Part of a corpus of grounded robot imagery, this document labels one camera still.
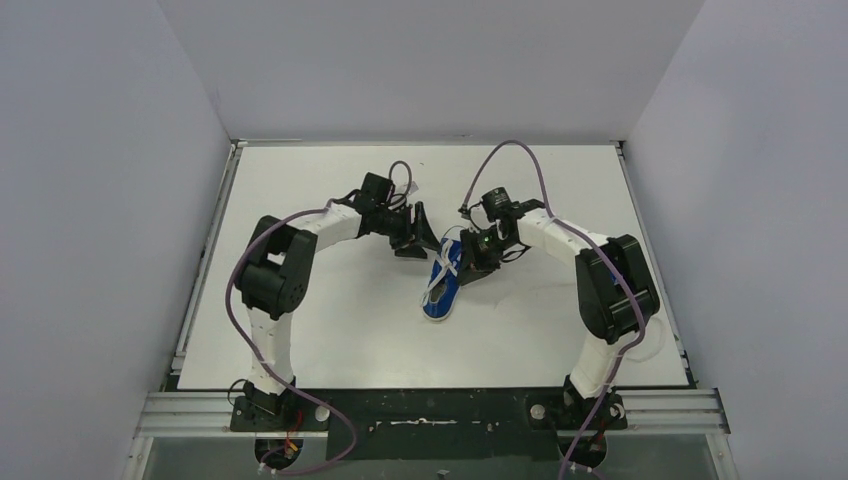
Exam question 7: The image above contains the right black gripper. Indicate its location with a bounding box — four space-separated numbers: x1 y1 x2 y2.
458 227 516 287

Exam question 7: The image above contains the blue sneaker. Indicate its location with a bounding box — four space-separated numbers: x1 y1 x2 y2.
420 225 462 323

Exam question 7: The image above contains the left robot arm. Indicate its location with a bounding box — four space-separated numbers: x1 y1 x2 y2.
225 173 439 427

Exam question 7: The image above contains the aluminium frame rail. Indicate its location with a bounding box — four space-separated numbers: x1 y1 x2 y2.
135 387 730 438

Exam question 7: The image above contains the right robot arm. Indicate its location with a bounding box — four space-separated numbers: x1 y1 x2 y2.
457 187 660 428

